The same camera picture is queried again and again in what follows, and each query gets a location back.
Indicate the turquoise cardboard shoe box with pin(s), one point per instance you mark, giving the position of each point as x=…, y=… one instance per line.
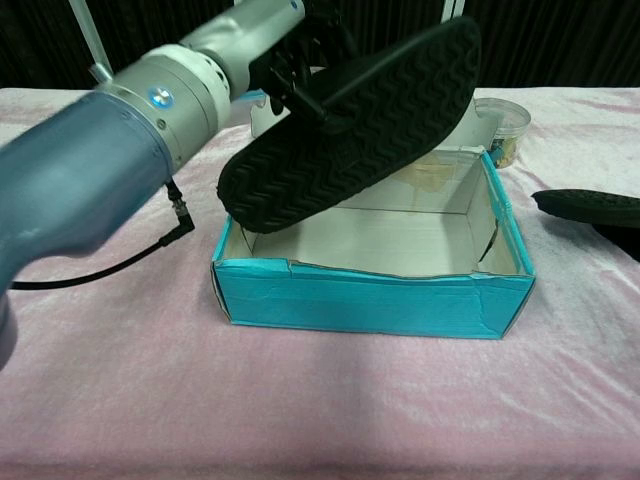
x=350, y=305

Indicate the clear cup with coloured pieces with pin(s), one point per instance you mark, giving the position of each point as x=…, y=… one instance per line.
x=507, y=125

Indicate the white metal frame post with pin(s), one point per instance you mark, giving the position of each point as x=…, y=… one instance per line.
x=454, y=6
x=82, y=20

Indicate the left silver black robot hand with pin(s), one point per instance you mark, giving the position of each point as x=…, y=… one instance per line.
x=250, y=45

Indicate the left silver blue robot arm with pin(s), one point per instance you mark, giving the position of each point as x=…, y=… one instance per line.
x=75, y=165

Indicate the pink velvet tablecloth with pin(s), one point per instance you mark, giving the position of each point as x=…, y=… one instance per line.
x=150, y=400

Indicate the black sandal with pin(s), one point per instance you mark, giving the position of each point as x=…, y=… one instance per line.
x=350, y=150
x=600, y=210

